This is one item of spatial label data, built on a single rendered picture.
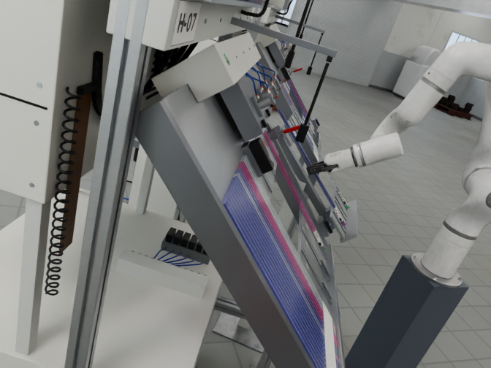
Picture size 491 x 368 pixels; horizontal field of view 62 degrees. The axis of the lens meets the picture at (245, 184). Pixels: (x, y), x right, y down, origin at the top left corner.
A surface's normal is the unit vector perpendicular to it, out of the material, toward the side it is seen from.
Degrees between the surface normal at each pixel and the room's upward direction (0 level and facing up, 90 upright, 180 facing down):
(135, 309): 0
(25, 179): 90
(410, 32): 90
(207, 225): 90
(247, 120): 90
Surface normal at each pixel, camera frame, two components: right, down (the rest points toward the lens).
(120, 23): -0.14, 0.38
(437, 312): 0.30, 0.48
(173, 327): 0.28, -0.87
